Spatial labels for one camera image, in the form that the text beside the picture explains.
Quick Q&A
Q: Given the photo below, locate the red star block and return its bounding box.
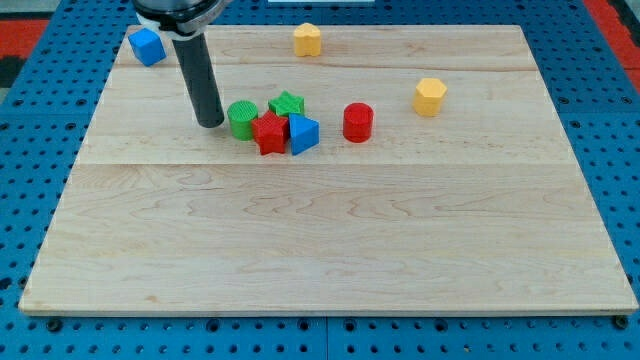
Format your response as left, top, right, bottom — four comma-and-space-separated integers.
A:
251, 111, 290, 155

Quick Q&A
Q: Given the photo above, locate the red cylinder block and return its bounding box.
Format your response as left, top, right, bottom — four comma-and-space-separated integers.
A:
343, 102, 374, 143

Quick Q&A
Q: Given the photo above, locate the blue triangle block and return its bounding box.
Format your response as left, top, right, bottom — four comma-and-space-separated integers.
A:
289, 114, 319, 155

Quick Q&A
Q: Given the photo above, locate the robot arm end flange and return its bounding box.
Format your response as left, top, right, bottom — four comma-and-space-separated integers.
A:
132, 0, 233, 41

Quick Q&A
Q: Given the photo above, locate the green cylinder block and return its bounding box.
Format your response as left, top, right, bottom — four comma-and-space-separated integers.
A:
227, 100, 258, 141

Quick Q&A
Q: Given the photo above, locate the wooden board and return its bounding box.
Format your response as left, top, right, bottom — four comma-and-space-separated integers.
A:
19, 25, 638, 317

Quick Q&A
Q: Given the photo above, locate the yellow heart block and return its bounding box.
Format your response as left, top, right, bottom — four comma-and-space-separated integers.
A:
293, 23, 322, 57

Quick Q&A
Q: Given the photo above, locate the yellow hexagon block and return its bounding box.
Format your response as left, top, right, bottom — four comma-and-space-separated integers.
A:
412, 78, 448, 117

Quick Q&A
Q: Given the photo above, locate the green star block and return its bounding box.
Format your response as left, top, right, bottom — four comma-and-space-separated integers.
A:
267, 91, 305, 117

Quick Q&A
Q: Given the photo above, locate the blue cube block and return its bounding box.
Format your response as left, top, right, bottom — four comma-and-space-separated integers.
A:
128, 28, 166, 67

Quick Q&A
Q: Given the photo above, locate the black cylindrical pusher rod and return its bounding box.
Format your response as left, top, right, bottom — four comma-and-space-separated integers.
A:
172, 34, 224, 128

